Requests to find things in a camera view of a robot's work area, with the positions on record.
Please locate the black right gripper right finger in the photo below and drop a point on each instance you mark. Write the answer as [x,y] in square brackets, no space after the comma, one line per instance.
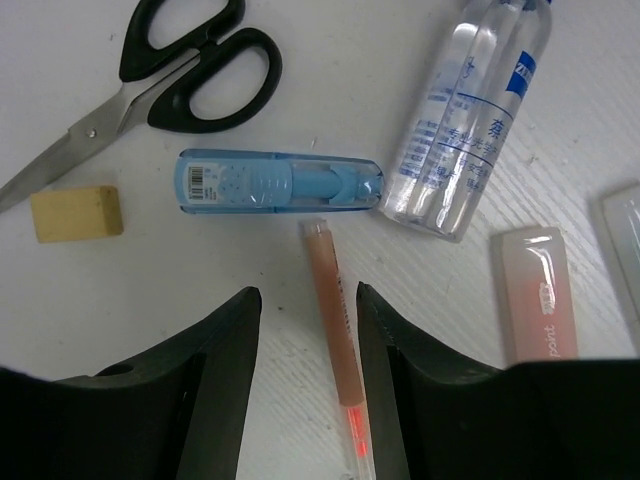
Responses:
[425,421]

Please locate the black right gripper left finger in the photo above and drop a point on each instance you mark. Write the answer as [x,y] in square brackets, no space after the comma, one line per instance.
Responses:
[174,411]

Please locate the brown orange slim pen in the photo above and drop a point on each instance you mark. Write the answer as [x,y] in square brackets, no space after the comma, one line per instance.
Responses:
[319,242]

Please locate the yellow eraser block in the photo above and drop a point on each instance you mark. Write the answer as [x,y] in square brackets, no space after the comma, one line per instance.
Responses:
[77,214]

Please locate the blue correction tape dispenser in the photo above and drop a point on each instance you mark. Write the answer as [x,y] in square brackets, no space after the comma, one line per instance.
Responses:
[215,181]

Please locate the clear spray bottle blue cap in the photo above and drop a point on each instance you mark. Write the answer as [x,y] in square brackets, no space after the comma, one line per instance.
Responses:
[463,115]

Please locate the black handled scissors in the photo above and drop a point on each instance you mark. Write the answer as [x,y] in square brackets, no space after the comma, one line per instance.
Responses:
[157,87]

